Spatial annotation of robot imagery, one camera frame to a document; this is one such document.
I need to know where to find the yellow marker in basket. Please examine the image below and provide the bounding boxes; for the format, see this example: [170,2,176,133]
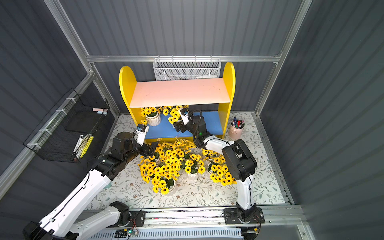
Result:
[77,134,94,159]

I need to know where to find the pink pen cup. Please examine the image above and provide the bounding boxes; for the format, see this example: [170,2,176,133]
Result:
[229,117,245,141]

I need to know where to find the shelf pot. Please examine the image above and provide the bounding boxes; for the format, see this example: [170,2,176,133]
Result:
[141,107,161,127]
[159,105,189,124]
[184,154,206,181]

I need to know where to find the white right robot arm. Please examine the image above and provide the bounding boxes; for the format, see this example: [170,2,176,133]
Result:
[173,108,257,223]

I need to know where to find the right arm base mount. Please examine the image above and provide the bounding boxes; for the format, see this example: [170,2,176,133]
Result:
[222,208,265,225]

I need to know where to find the white marker in basket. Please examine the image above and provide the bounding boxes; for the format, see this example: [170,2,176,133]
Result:
[73,135,85,153]

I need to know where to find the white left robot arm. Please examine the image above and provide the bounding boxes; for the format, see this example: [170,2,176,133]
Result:
[23,131,158,240]

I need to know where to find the white wire wall basket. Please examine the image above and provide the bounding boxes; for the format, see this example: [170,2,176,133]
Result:
[153,59,222,81]

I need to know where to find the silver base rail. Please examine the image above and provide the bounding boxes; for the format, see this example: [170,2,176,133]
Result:
[139,205,307,230]

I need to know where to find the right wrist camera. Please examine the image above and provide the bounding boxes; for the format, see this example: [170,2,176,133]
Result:
[179,108,190,125]

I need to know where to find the yellow wooden shelf unit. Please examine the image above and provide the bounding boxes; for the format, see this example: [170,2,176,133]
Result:
[119,63,236,138]

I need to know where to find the small green circuit board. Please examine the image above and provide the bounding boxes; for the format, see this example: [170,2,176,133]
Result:
[114,229,139,240]

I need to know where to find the shelf pot five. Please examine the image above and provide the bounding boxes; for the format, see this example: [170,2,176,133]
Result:
[143,152,160,164]

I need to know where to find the black wire wall basket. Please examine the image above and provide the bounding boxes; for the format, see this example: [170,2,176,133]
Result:
[24,88,112,163]

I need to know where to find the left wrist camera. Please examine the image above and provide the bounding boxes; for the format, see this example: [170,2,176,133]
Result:
[134,124,149,146]

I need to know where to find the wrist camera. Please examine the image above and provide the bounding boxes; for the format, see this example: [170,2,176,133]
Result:
[179,108,190,125]
[134,124,149,146]

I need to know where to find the shelf pot two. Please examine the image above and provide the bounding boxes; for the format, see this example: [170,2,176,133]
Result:
[138,156,163,183]
[155,147,184,181]

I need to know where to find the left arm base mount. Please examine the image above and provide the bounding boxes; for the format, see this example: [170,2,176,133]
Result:
[109,210,147,228]

